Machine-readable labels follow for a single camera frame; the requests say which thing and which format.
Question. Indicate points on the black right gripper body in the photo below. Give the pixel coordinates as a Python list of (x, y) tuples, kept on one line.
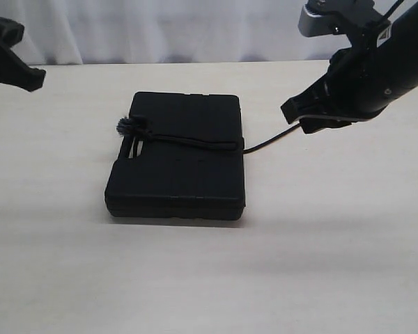
[(352, 90)]

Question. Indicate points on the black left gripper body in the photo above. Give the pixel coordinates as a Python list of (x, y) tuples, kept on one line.
[(13, 70)]

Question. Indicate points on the black plastic carrying case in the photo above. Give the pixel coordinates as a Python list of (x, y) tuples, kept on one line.
[(181, 157)]

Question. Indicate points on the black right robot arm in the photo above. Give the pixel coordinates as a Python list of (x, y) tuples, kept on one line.
[(379, 66)]

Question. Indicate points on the white curtain backdrop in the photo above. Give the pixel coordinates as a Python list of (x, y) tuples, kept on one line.
[(85, 32)]

